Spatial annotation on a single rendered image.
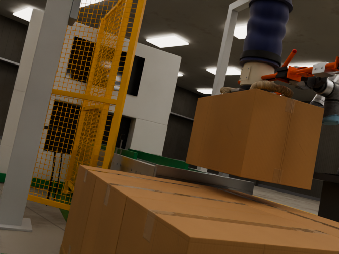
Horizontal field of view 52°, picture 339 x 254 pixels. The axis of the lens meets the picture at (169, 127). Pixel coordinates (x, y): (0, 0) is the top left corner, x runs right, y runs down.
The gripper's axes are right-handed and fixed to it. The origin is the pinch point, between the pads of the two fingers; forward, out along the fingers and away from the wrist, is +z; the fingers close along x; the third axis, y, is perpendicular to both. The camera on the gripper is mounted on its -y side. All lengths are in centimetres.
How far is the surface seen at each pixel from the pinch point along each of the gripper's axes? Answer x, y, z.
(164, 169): -59, 56, 31
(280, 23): 30.1, 17.4, -1.0
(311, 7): 280, 379, -352
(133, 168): -64, 94, 36
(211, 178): -59, 56, -1
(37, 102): -34, 123, 103
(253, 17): 32.4, 26.6, 10.1
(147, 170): -62, 69, 36
